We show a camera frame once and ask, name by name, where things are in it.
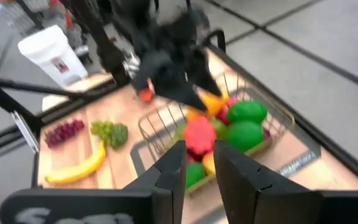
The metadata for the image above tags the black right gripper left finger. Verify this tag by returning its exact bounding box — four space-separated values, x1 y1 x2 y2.
0 139 188 224

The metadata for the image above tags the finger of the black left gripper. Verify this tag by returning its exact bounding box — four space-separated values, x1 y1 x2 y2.
131 53 207 112
186 46 223 96

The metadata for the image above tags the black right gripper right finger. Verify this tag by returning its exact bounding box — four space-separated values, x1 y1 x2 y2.
213 139 358 224

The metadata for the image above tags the small orange mandarin cluster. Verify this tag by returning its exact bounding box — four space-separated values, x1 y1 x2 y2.
137 79 155 103

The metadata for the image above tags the yellow banana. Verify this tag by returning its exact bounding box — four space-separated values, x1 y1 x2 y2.
44 141 108 186

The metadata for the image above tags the green pear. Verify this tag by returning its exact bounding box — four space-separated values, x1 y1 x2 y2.
211 118 228 140
174 124 188 142

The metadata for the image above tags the orange mini pumpkin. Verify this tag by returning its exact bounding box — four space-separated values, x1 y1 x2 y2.
183 116 218 156

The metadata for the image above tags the red orange mango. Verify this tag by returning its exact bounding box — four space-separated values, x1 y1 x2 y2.
202 151 216 175

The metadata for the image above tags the small green lime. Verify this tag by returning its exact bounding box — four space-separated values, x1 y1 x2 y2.
186 163 206 189

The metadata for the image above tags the green grape bunch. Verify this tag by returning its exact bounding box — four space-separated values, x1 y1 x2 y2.
90 120 129 151

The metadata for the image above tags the purple grape bunch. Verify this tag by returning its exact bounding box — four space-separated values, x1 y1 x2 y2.
44 119 86 149

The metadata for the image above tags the white bucket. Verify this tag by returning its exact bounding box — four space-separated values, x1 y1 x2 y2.
17 24 89 88

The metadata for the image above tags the silver arm base bracket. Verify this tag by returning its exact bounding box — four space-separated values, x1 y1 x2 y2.
122 51 141 78

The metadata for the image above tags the wire mesh basket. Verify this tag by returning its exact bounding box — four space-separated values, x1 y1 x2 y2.
137 73 295 197

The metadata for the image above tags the silver frame plate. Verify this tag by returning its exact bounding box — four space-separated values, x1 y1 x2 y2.
11 110 40 154

